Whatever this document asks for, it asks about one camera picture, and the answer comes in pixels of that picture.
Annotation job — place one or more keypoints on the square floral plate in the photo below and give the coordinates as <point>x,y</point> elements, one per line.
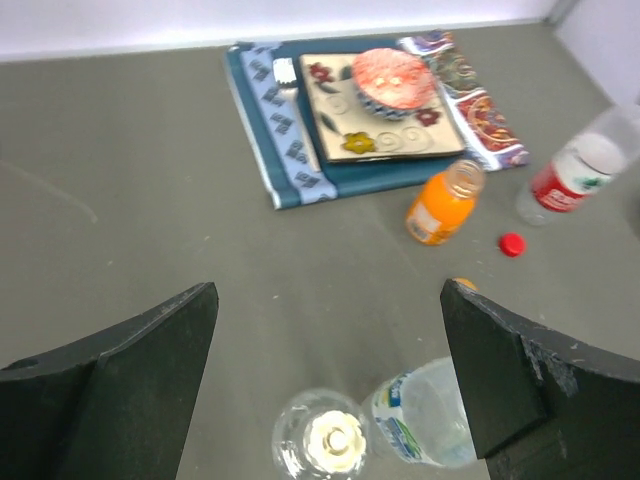
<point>349,133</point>

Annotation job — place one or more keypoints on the red patterned bowl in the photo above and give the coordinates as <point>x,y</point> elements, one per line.
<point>391,83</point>

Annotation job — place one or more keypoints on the red label water bottle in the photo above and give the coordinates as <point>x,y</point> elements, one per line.
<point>592,159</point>

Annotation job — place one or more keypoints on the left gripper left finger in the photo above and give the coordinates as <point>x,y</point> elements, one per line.
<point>116,404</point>

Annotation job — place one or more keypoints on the orange bottle cap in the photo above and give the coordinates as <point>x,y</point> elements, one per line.
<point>466,282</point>

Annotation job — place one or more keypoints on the silver fork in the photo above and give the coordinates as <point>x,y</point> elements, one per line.
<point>287,83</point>

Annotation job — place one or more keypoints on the blue patterned placemat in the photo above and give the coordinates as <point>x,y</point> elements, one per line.
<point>274,136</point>

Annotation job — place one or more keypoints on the clear glass bottle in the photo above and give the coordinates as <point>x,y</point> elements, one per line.
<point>320,434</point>

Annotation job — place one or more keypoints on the red bottle cap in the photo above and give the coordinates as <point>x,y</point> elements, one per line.
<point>512,244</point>

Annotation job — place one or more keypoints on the blue cap water bottle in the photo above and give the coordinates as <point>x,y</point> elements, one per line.
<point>419,416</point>

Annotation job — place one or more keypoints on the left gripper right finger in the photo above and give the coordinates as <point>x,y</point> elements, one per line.
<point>540,404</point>

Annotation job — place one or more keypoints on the colourful patterned napkin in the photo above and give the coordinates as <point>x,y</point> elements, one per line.
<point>487,136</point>

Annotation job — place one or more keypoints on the orange juice bottle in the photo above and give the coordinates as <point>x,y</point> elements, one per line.
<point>445,202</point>

